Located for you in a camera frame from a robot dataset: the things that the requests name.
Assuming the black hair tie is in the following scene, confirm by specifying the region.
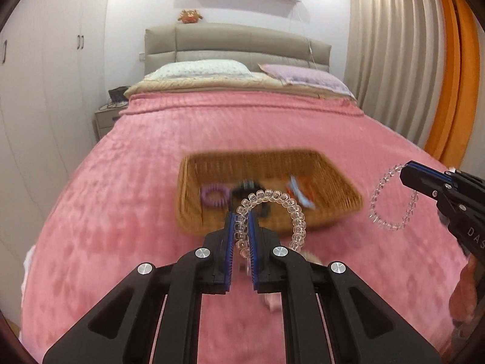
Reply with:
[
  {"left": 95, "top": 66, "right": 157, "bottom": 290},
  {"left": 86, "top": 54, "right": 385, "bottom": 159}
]
[{"left": 229, "top": 180, "right": 272, "bottom": 219}]

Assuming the beige padded headboard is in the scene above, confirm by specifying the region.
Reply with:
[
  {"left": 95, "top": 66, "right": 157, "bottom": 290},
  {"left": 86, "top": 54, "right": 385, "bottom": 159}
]
[{"left": 143, "top": 22, "right": 333, "bottom": 81}]

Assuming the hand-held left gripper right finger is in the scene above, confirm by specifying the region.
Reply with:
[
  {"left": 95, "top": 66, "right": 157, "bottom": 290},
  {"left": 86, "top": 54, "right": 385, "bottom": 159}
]
[{"left": 246, "top": 210, "right": 442, "bottom": 364}]

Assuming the pink fleece blanket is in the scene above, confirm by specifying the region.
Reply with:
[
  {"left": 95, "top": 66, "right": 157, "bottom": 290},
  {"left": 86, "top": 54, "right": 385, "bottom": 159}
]
[{"left": 21, "top": 93, "right": 479, "bottom": 364}]

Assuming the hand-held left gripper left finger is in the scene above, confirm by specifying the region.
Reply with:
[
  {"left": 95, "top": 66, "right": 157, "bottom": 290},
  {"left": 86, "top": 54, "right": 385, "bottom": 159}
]
[{"left": 42, "top": 212, "right": 238, "bottom": 364}]

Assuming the person's right hand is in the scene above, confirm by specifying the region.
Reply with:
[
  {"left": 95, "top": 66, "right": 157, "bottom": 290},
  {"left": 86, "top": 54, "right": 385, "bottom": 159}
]
[{"left": 449, "top": 256, "right": 479, "bottom": 325}]

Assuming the white wardrobe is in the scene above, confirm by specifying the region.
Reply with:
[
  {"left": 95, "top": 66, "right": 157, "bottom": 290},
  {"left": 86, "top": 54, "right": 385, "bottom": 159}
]
[{"left": 0, "top": 0, "right": 115, "bottom": 270}]

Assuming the purple floral pillow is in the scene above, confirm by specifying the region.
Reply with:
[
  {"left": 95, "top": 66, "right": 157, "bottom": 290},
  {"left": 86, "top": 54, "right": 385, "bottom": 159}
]
[{"left": 258, "top": 63, "right": 357, "bottom": 99}]

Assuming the purple spiral hair tie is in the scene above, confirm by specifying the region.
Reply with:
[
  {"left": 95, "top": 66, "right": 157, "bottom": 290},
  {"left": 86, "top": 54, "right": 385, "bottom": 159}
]
[{"left": 201, "top": 184, "right": 231, "bottom": 207}]

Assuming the chunky clear bead bracelet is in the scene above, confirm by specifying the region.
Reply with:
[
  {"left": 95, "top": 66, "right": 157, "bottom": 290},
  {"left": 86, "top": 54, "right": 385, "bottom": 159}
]
[{"left": 234, "top": 189, "right": 307, "bottom": 259}]

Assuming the beige quilt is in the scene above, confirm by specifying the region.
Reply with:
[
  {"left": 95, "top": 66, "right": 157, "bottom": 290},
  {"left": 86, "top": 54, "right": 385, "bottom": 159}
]
[{"left": 124, "top": 70, "right": 359, "bottom": 101}]

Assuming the woven wicker basket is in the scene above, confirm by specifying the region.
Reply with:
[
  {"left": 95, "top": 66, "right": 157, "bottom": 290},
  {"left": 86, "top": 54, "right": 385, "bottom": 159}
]
[{"left": 176, "top": 149, "right": 364, "bottom": 236}]

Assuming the thin hanging cord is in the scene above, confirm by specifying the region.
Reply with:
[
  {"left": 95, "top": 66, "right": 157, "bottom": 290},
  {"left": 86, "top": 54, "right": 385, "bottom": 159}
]
[{"left": 289, "top": 2, "right": 317, "bottom": 69}]

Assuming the orange plush toy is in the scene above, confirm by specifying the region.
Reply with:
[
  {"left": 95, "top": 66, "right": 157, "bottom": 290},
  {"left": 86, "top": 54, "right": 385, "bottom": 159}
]
[{"left": 178, "top": 8, "right": 204, "bottom": 24}]

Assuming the orange and blue hair clip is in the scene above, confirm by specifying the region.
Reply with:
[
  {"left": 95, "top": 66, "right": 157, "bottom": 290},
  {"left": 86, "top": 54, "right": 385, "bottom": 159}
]
[{"left": 286, "top": 176, "right": 317, "bottom": 210}]

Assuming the orange door frame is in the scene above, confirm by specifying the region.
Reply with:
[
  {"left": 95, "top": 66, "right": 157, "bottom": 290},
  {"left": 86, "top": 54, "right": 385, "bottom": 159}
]
[{"left": 424, "top": 0, "right": 483, "bottom": 160}]

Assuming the thin clear bead bracelet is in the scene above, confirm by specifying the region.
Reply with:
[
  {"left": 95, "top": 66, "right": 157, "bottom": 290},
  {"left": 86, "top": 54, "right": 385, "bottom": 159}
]
[{"left": 369, "top": 163, "right": 420, "bottom": 233}]

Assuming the white floral pillow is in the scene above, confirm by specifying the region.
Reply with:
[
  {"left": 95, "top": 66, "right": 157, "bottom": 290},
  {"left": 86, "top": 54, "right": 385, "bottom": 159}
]
[{"left": 145, "top": 59, "right": 253, "bottom": 83}]

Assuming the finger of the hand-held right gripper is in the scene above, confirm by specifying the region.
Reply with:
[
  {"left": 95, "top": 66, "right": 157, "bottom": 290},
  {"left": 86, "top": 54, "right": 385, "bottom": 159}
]
[{"left": 401, "top": 161, "right": 485, "bottom": 232}]

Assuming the white nightstand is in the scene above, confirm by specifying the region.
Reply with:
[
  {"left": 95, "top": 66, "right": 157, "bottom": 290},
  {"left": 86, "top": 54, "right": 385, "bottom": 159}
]
[{"left": 93, "top": 100, "right": 130, "bottom": 142}]

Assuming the beige curtain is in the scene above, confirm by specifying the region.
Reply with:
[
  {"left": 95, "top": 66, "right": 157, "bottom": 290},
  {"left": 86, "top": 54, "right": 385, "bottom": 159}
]
[{"left": 343, "top": 0, "right": 461, "bottom": 145}]

